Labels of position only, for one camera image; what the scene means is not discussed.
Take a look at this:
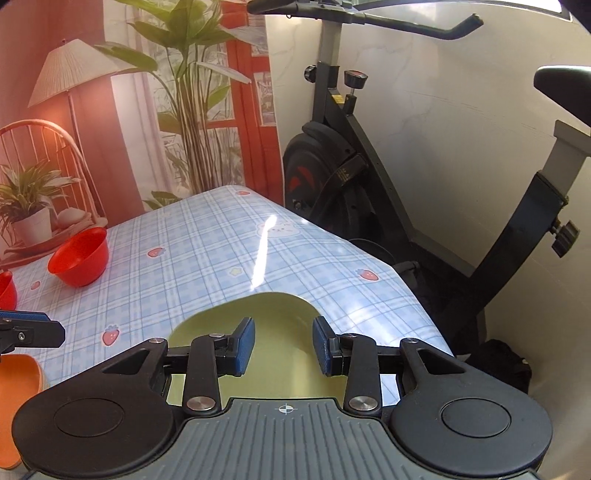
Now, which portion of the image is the blue plaid tablecloth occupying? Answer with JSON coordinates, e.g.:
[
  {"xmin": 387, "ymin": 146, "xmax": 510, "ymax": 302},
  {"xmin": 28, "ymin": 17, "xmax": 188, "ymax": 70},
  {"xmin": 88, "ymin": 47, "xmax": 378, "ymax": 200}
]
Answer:
[{"xmin": 0, "ymin": 185, "xmax": 455, "ymax": 394}]

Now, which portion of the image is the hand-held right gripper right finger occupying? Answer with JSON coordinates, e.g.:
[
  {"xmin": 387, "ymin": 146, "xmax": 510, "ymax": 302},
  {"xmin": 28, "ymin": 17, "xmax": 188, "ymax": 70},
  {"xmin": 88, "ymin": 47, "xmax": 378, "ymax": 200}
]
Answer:
[{"xmin": 311, "ymin": 316, "xmax": 469, "ymax": 417}]

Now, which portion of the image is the green plate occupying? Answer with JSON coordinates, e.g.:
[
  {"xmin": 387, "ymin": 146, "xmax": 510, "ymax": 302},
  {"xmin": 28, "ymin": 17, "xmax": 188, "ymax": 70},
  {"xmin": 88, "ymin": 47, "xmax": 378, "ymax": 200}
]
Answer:
[{"xmin": 166, "ymin": 292, "xmax": 352, "ymax": 408}]

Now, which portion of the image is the black bag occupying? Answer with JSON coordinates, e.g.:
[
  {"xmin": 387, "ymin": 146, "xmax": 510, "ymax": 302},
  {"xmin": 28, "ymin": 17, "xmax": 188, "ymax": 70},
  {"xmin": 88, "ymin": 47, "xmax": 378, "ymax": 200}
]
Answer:
[{"xmin": 466, "ymin": 339, "xmax": 533, "ymax": 396}]

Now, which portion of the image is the black exercise bike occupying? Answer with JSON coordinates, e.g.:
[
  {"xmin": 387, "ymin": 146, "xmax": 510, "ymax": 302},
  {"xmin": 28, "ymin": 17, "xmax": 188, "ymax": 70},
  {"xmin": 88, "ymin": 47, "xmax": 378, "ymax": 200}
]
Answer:
[{"xmin": 247, "ymin": 0, "xmax": 591, "ymax": 365}]

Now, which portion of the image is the orange plate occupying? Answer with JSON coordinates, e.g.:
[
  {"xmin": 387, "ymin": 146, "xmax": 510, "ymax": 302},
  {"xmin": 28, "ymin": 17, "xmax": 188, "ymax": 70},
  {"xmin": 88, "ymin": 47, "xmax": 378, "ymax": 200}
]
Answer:
[{"xmin": 0, "ymin": 355, "xmax": 49, "ymax": 468}]

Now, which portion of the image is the red bowl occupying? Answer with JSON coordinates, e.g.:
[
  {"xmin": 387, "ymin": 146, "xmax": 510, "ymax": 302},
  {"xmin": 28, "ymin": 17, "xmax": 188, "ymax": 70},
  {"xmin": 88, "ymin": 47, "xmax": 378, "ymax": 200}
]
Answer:
[
  {"xmin": 0, "ymin": 271, "xmax": 18, "ymax": 311},
  {"xmin": 47, "ymin": 227, "xmax": 110, "ymax": 288}
]

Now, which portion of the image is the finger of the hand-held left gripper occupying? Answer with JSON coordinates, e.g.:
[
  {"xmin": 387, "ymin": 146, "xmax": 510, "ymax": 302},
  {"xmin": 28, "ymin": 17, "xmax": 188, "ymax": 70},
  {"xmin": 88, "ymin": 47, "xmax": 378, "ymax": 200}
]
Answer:
[{"xmin": 0, "ymin": 311, "xmax": 66, "ymax": 357}]

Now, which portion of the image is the printed room backdrop cloth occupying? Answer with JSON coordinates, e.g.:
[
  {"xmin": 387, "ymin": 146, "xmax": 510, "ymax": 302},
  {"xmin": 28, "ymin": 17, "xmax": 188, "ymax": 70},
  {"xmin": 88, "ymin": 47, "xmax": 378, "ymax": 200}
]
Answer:
[{"xmin": 0, "ymin": 0, "xmax": 283, "ymax": 269}]

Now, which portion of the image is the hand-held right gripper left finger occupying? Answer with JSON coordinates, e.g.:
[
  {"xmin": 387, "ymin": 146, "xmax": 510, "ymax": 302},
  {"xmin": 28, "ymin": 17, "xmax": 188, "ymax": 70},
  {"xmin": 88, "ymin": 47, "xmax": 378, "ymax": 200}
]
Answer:
[{"xmin": 95, "ymin": 316, "xmax": 257, "ymax": 417}]

